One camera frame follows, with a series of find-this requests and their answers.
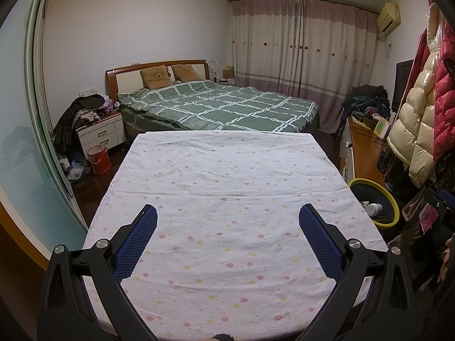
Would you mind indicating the pink printed cloth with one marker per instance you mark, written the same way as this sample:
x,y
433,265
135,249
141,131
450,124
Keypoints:
x,y
430,218

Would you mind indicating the beige and mauve curtain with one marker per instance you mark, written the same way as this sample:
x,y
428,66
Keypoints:
x,y
302,60

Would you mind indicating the white nightstand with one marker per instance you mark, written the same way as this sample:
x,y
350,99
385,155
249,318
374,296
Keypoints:
x,y
101,133

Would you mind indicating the white wall socket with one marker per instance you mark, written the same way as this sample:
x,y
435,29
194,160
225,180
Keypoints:
x,y
87,92

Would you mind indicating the wooden desk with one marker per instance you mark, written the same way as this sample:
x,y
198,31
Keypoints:
x,y
366,149

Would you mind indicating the frosted glass sliding door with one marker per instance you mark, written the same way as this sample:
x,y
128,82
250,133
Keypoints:
x,y
21,131

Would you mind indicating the plastic bags on floor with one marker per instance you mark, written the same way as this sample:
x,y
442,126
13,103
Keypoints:
x,y
76,168

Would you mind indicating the pile of dark clothes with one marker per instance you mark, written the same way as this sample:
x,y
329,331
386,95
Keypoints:
x,y
85,103

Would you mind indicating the black television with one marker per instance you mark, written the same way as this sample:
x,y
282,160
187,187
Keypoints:
x,y
401,85

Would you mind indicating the red quilted puffer jacket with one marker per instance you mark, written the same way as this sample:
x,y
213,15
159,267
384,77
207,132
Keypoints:
x,y
446,106

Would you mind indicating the wooden bed headboard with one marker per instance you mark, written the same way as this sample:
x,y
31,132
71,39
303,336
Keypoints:
x,y
126,80

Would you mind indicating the bed with green plaid duvet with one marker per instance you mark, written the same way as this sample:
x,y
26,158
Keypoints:
x,y
220,106

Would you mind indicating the red hanging garment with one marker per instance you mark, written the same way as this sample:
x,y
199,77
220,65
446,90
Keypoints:
x,y
419,60

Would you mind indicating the yellow tissue box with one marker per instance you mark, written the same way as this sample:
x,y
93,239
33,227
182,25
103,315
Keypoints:
x,y
228,73

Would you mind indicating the yellowed air conditioner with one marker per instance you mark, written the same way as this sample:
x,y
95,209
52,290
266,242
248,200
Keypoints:
x,y
388,17

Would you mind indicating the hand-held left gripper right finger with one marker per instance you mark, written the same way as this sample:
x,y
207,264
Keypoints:
x,y
320,241

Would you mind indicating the heap of mixed clothes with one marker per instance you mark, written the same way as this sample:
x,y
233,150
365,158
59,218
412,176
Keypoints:
x,y
366,101

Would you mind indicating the white yogurt cup blue label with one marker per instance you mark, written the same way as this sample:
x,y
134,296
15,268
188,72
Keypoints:
x,y
374,209

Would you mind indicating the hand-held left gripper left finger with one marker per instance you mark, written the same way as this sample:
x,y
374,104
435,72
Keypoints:
x,y
137,245

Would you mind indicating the bedside lamp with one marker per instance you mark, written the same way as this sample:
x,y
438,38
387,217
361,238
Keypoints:
x,y
213,69

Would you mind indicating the red bucket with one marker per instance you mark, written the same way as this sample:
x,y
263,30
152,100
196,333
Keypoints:
x,y
100,161

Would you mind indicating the yellow-rimmed black trash bin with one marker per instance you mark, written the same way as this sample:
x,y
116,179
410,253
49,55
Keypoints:
x,y
369,191

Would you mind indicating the brown pillow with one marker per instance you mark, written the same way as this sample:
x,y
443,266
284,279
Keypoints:
x,y
186,73
156,77

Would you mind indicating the cream puffer jacket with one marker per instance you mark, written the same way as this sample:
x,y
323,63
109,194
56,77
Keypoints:
x,y
416,131

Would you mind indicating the green and white box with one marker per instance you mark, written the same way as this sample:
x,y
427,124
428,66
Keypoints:
x,y
382,127

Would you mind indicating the grey brown bag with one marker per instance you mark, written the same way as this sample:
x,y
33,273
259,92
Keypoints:
x,y
412,207

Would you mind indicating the white dotted tablecloth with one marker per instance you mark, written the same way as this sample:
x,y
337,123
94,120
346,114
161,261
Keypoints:
x,y
220,184

